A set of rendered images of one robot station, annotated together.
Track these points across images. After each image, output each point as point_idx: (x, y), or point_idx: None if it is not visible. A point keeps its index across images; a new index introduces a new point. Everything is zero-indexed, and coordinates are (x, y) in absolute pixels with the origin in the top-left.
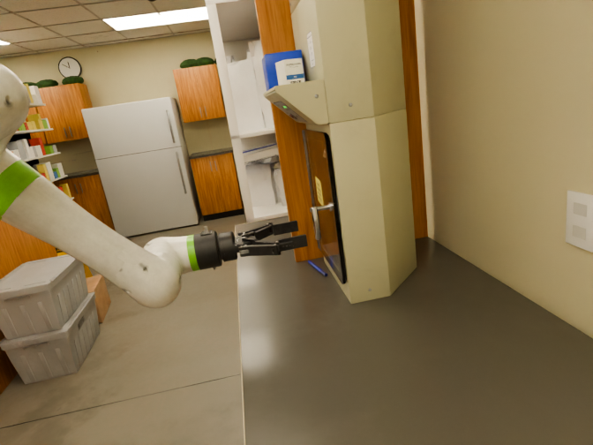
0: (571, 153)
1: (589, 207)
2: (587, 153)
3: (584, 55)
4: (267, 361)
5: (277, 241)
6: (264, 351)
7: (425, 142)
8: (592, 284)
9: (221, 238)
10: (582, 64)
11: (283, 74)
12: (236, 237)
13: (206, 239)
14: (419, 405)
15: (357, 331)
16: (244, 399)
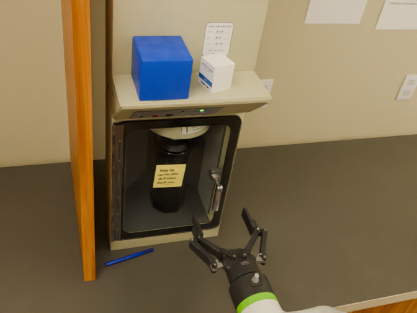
0: (258, 59)
1: (268, 86)
2: (269, 58)
3: (276, 7)
4: (301, 294)
5: (257, 227)
6: (288, 297)
7: (59, 70)
8: (260, 122)
9: (257, 270)
10: (274, 12)
11: (228, 78)
12: (229, 266)
13: (266, 280)
14: (331, 219)
15: (260, 236)
16: (343, 304)
